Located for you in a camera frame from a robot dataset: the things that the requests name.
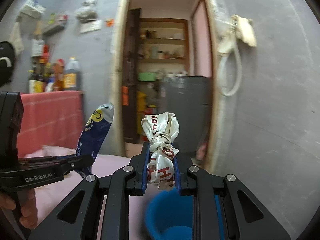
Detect red plaid cloth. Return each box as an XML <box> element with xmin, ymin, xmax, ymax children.
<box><xmin>17</xmin><ymin>90</ymin><xmax>84</xmax><ymax>158</ymax></box>

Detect grey washing machine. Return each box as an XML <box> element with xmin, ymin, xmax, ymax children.
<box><xmin>158</xmin><ymin>76</ymin><xmax>212</xmax><ymax>157</ymax></box>

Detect blue snack wrapper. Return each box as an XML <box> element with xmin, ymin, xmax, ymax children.
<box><xmin>76</xmin><ymin>102</ymin><xmax>114</xmax><ymax>163</ymax></box>

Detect white utensil holder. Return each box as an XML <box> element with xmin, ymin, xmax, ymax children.
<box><xmin>31</xmin><ymin>38</ymin><xmax>45</xmax><ymax>57</ymax></box>

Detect dark vinegar bottle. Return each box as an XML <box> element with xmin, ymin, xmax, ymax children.
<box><xmin>28</xmin><ymin>65</ymin><xmax>37</xmax><ymax>94</ymax></box>

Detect wall spice rack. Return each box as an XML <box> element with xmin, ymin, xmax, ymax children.
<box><xmin>42</xmin><ymin>19</ymin><xmax>67</xmax><ymax>36</ymax></box>

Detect wooden shelf unit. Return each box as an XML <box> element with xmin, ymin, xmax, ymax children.
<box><xmin>137</xmin><ymin>18</ymin><xmax>190</xmax><ymax>79</ymax></box>

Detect white rubber gloves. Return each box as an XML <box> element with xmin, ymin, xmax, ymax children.
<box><xmin>217</xmin><ymin>15</ymin><xmax>257</xmax><ymax>56</ymax></box>

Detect white wall socket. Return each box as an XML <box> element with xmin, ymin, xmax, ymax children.
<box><xmin>80</xmin><ymin>20</ymin><xmax>102</xmax><ymax>34</ymax></box>

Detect black wok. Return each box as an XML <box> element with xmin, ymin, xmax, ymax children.
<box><xmin>0</xmin><ymin>41</ymin><xmax>16</xmax><ymax>87</ymax></box>

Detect wooden door frame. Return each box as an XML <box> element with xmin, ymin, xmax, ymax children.
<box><xmin>110</xmin><ymin>0</ymin><xmax>221</xmax><ymax>173</ymax></box>

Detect orange sauce bottle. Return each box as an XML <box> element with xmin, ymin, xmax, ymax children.
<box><xmin>53</xmin><ymin>59</ymin><xmax>65</xmax><ymax>91</ymax></box>

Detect blue plastic bucket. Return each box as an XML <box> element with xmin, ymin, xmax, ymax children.
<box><xmin>145</xmin><ymin>188</ymin><xmax>226</xmax><ymax>240</ymax></box>

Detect large oil jug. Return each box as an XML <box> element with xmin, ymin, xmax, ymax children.
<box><xmin>63</xmin><ymin>57</ymin><xmax>81</xmax><ymax>91</ymax></box>

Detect white wall basket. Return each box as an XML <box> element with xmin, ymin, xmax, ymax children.
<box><xmin>20</xmin><ymin>0</ymin><xmax>46</xmax><ymax>19</ymax></box>

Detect hanging grey towel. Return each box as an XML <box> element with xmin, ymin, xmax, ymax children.
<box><xmin>9</xmin><ymin>21</ymin><xmax>24</xmax><ymax>56</ymax></box>

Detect white red ribbon wrapper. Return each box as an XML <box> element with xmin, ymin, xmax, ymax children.
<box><xmin>141</xmin><ymin>112</ymin><xmax>180</xmax><ymax>191</ymax></box>

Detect green box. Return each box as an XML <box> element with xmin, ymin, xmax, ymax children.
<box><xmin>138</xmin><ymin>72</ymin><xmax>156</xmax><ymax>82</ymax></box>

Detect person's left hand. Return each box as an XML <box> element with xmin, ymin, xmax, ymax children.
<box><xmin>1</xmin><ymin>189</ymin><xmax>38</xmax><ymax>229</ymax></box>

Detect hanging plastic bag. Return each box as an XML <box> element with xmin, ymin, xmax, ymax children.
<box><xmin>74</xmin><ymin>0</ymin><xmax>98</xmax><ymax>23</ymax></box>

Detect pink floral table cloth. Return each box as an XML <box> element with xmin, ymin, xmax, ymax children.
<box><xmin>26</xmin><ymin>143</ymin><xmax>149</xmax><ymax>239</ymax></box>

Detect dark soy sauce bottle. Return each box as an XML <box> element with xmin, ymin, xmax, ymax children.
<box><xmin>35</xmin><ymin>59</ymin><xmax>46</xmax><ymax>93</ymax></box>

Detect white hose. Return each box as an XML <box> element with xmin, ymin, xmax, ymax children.
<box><xmin>216</xmin><ymin>42</ymin><xmax>243</xmax><ymax>98</ymax></box>

